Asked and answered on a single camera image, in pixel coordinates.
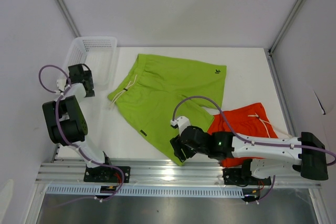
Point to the aluminium mounting rail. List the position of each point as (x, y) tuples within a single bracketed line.
[(144, 172)]

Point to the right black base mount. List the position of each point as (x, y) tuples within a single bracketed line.
[(242, 176)]

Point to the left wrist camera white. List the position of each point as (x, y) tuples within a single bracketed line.
[(60, 83)]

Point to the slotted white cable duct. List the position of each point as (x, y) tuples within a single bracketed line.
[(151, 191)]

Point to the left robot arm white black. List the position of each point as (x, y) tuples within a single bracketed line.
[(65, 121)]

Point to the white plastic basket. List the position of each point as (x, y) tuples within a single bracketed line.
[(99, 53)]

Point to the aluminium frame post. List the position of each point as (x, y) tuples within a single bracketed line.
[(68, 18), (297, 6)]

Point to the right aluminium frame post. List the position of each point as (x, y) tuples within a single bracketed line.
[(297, 6)]

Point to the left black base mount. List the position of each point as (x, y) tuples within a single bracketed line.
[(106, 175)]

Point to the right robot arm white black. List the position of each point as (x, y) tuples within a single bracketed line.
[(264, 157)]

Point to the left aluminium frame post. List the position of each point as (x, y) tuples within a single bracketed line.
[(68, 18)]

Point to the lime green shorts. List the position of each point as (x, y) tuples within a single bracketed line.
[(158, 88)]

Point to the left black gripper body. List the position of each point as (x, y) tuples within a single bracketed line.
[(88, 77)]

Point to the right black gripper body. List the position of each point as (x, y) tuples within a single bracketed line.
[(200, 150)]

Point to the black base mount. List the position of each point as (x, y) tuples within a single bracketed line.
[(242, 176), (106, 175)]

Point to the orange shorts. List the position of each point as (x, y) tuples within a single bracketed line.
[(250, 120)]

